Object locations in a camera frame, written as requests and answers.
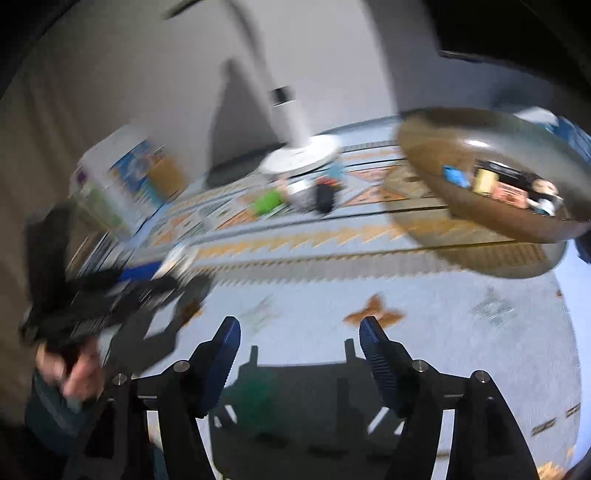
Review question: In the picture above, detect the amber glass bowl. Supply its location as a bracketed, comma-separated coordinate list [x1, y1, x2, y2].
[397, 107, 591, 245]

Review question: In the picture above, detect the yellow wooden block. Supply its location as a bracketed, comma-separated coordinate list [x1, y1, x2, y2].
[472, 168, 497, 195]

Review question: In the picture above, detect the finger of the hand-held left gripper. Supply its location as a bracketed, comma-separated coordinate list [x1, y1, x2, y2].
[97, 264, 185, 298]

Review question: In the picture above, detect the brown cork pen holder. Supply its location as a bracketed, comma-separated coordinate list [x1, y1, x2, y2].
[148, 154, 188, 201]

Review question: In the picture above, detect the row of books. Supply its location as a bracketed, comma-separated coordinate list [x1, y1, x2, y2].
[69, 127, 167, 232]

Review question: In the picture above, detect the green plastic toy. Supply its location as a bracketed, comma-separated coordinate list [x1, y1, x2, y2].
[252, 189, 287, 217]

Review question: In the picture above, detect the person's left forearm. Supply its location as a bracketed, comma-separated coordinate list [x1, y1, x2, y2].
[23, 369, 107, 446]

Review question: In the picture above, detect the white desk lamp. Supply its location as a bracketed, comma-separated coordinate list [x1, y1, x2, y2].
[161, 0, 342, 176]

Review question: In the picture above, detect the patterned table mat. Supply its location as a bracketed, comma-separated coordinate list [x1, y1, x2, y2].
[60, 117, 591, 480]

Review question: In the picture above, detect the person's left hand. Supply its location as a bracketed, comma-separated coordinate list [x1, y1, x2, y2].
[34, 339, 105, 407]

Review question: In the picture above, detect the small blue box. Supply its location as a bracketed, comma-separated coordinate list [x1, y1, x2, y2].
[442, 166, 469, 189]

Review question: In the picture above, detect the blue container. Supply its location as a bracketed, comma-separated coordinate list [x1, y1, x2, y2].
[522, 108, 591, 160]

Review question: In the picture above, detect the grey striped tray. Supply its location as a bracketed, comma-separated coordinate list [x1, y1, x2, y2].
[65, 226, 139, 278]

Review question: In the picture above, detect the black box with white print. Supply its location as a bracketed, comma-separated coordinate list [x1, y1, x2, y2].
[475, 159, 541, 185]

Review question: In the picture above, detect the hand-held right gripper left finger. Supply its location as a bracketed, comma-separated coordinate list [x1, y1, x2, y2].
[62, 316, 243, 480]

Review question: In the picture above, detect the clear correction tape dispenser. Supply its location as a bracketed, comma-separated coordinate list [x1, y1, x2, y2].
[284, 178, 317, 213]

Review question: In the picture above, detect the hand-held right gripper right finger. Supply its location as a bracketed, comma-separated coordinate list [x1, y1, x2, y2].
[359, 316, 541, 480]

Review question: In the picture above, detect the black haired figurine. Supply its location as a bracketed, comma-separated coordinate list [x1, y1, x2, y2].
[526, 178, 561, 201]

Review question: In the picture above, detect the black monitor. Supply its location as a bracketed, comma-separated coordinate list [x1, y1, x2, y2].
[436, 0, 591, 95]

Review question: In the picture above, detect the white block figure toy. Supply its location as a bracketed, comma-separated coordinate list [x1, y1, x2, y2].
[531, 196, 565, 217]

